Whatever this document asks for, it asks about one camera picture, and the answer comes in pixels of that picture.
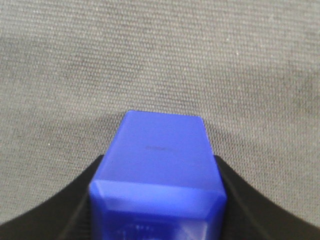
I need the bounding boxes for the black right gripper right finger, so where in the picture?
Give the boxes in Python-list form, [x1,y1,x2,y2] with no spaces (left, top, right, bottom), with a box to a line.
[215,155,320,240]

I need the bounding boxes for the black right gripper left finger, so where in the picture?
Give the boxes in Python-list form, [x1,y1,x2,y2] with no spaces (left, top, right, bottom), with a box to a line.
[0,155,103,240]

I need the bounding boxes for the blue plastic bottle-shaped part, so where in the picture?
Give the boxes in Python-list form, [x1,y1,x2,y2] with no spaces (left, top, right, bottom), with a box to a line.
[88,110,227,240]

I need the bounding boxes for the grey conveyor belt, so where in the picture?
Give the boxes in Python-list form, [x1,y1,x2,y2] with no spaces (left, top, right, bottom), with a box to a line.
[0,0,320,228]

